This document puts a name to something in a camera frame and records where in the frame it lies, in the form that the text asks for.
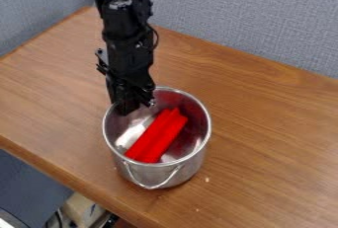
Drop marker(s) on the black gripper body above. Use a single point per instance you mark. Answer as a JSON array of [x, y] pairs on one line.
[[126, 59]]

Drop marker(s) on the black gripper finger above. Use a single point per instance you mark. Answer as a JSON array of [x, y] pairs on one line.
[[114, 89], [129, 98]]

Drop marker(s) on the red block object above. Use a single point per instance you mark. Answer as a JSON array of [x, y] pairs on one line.
[[159, 135]]

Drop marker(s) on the metal pot with handle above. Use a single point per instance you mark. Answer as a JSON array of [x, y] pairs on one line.
[[183, 159]]

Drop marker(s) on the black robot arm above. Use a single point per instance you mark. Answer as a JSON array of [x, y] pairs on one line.
[[125, 19]]

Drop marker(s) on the beige box under table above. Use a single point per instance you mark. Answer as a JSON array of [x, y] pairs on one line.
[[85, 213]]

